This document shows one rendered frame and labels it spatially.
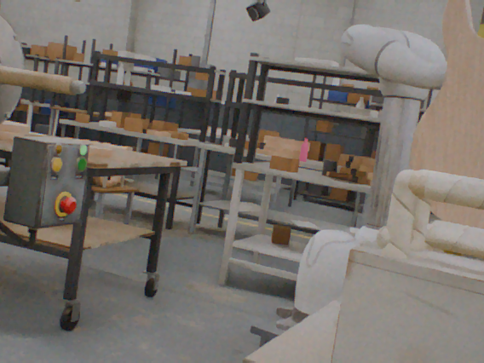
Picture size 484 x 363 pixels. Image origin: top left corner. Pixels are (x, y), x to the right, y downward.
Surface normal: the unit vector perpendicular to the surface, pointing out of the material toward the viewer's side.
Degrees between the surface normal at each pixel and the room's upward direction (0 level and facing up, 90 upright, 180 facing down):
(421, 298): 90
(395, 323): 90
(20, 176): 90
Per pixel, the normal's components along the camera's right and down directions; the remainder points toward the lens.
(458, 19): -0.45, 0.03
